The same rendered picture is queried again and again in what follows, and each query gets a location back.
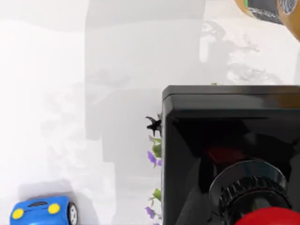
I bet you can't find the plant with purple flowers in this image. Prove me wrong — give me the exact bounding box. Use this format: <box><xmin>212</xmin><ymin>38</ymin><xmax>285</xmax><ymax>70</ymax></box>
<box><xmin>144</xmin><ymin>82</ymin><xmax>219</xmax><ymax>222</ymax></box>

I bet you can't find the black box with red knob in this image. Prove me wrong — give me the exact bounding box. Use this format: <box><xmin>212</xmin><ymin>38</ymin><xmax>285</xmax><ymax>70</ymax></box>
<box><xmin>161</xmin><ymin>84</ymin><xmax>300</xmax><ymax>225</ymax></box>

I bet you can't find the blue toy car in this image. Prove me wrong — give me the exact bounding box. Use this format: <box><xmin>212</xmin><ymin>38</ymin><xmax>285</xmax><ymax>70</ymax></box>
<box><xmin>9</xmin><ymin>195</ymin><xmax>78</xmax><ymax>225</ymax></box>

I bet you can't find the golden brown and grey vessel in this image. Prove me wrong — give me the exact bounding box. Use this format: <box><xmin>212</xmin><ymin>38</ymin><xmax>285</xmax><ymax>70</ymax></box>
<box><xmin>234</xmin><ymin>0</ymin><xmax>300</xmax><ymax>43</ymax></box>

